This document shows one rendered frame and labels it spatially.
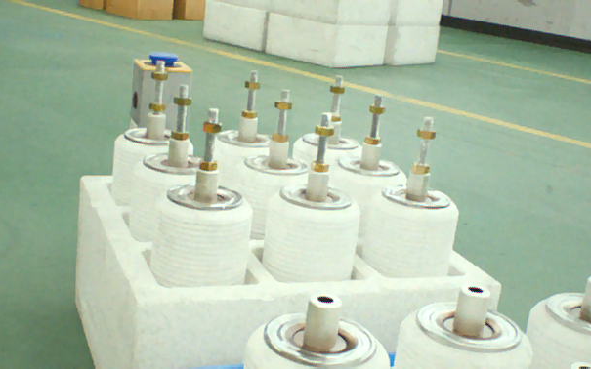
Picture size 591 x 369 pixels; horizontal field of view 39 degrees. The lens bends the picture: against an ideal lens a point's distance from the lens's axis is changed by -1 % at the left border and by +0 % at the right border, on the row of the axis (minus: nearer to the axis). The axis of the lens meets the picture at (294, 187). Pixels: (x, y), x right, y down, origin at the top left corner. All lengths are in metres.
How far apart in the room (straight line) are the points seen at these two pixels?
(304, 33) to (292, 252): 2.93
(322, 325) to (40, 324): 0.63
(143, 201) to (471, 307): 0.43
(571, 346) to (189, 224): 0.36
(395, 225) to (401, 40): 3.15
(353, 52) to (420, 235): 2.89
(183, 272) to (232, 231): 0.06
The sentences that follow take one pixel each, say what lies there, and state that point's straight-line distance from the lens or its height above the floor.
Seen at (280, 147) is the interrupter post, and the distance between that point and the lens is 0.96.
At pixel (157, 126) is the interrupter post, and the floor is 0.27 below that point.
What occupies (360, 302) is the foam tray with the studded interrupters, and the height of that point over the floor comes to 0.17.
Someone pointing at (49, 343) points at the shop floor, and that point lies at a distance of 1.09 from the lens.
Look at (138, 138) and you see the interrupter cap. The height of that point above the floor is 0.25.
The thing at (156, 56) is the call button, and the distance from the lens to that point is 1.20.
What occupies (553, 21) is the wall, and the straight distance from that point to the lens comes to 6.37.
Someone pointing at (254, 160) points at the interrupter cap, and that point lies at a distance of 0.98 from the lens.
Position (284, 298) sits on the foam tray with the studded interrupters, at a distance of 0.82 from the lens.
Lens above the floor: 0.50
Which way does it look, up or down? 16 degrees down
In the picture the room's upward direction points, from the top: 7 degrees clockwise
